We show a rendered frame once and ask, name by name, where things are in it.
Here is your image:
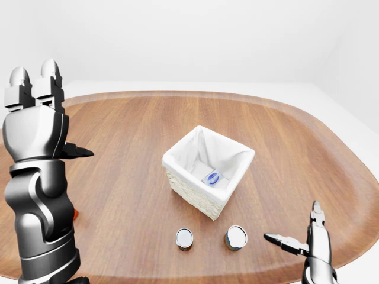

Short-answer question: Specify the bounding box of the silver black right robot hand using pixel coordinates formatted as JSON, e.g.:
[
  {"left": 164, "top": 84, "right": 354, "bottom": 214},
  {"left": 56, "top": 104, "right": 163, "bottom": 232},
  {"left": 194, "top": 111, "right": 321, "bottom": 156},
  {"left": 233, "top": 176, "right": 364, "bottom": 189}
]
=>
[{"left": 263, "top": 200, "right": 333, "bottom": 264}]

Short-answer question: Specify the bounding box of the white blue cream cheese box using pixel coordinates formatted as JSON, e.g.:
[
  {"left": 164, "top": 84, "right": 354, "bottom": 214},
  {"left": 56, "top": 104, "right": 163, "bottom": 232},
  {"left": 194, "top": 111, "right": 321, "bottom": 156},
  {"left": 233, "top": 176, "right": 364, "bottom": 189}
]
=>
[{"left": 201, "top": 169, "right": 224, "bottom": 187}]

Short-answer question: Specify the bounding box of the white lined wicker basket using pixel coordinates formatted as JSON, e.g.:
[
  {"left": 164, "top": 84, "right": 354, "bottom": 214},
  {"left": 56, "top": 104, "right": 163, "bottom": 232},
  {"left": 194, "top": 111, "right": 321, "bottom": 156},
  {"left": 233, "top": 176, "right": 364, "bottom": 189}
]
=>
[{"left": 162, "top": 125, "right": 256, "bottom": 221}]

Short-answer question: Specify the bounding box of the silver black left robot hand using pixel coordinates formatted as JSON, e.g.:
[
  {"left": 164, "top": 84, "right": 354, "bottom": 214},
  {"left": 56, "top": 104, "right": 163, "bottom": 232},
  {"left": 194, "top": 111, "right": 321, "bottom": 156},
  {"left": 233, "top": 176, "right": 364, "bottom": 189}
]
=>
[{"left": 2, "top": 58, "right": 95, "bottom": 163}]

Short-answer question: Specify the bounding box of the small tin with silver lid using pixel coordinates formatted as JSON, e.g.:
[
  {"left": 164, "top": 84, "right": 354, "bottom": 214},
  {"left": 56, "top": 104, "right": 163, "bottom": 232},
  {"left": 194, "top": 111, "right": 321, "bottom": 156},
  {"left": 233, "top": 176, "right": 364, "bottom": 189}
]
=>
[{"left": 175, "top": 227, "right": 194, "bottom": 252}]

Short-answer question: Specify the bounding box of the tin with green brown label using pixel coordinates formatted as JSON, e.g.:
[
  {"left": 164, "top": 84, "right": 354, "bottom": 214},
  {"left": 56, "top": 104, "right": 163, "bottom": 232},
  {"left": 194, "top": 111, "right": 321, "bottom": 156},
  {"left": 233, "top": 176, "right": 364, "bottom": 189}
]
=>
[{"left": 224, "top": 225, "right": 248, "bottom": 251}]

